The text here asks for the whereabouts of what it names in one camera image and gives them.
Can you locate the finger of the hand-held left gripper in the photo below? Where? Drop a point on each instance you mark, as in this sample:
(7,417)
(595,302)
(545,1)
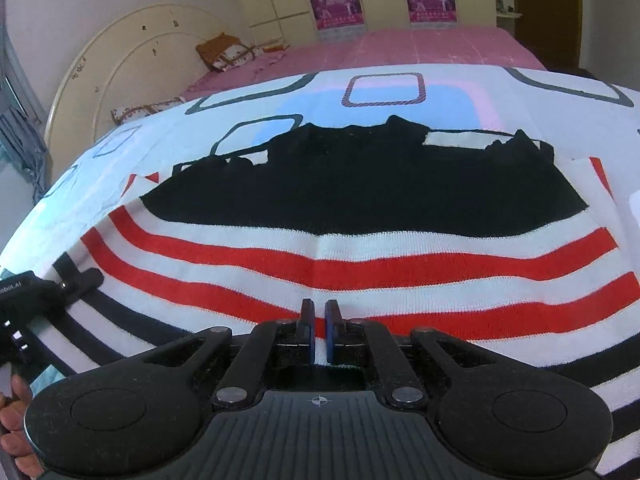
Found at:
(82,285)

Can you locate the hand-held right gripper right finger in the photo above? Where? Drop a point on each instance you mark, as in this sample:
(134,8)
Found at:
(330,340)

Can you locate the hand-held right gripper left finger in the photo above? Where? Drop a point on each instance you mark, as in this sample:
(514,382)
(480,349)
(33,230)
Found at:
(311,340)

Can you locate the striped knit sweater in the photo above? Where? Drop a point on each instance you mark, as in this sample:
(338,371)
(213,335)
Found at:
(400,260)

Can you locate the person's left hand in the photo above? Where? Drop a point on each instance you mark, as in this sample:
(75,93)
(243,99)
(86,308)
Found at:
(15,435)

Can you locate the grey curtain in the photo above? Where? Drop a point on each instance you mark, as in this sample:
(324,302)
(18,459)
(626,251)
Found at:
(20,135)

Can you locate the small patterned pillow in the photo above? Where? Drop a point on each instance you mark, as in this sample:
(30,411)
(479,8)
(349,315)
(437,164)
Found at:
(145,111)

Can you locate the patterned bed blanket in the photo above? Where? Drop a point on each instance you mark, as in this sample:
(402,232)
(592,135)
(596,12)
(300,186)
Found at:
(350,125)

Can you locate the cream round headboard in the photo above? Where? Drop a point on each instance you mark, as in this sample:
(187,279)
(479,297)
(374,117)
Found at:
(125,60)

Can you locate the brown patterned pillow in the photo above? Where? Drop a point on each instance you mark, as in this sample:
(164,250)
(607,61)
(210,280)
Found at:
(220,50)

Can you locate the pink bed sheet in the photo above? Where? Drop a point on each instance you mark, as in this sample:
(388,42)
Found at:
(425,45)

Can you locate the cream wardrobe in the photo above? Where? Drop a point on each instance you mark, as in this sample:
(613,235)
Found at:
(280,0)

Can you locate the brown wooden door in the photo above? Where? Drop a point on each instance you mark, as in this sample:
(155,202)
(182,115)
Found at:
(550,10)

